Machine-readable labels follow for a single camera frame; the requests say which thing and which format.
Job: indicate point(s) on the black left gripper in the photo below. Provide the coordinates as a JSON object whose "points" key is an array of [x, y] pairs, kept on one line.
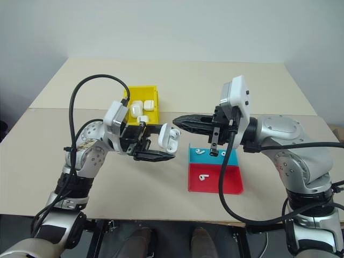
{"points": [[131, 134]]}

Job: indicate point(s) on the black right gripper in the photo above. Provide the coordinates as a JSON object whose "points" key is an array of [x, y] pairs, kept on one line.
{"points": [[221, 126]]}

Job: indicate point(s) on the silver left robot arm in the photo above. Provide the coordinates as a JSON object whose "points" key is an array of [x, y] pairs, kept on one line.
{"points": [[91, 158]]}

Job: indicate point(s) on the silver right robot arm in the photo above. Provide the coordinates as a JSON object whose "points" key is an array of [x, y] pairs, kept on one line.
{"points": [[279, 126]]}

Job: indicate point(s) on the yellow plastic bin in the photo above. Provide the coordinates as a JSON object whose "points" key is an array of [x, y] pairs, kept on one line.
{"points": [[142, 91]]}

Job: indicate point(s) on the blue plastic tray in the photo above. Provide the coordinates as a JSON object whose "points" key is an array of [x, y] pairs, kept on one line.
{"points": [[207, 160]]}

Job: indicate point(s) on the red plastic tray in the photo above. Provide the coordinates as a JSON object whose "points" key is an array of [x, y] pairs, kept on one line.
{"points": [[228, 180]]}

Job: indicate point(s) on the dark brown rounded shape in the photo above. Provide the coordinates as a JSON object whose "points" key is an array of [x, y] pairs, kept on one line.
{"points": [[141, 242], [204, 242]]}

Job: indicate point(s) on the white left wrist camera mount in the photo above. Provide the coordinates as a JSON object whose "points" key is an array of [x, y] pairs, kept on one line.
{"points": [[113, 113]]}

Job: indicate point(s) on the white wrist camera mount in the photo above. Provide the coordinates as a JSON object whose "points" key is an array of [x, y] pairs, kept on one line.
{"points": [[240, 94], [113, 113]]}

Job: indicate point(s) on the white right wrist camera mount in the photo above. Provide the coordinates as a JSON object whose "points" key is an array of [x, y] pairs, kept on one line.
{"points": [[240, 94]]}

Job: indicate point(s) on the black metal table frame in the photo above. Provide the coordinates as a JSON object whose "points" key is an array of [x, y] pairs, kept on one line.
{"points": [[93, 242]]}

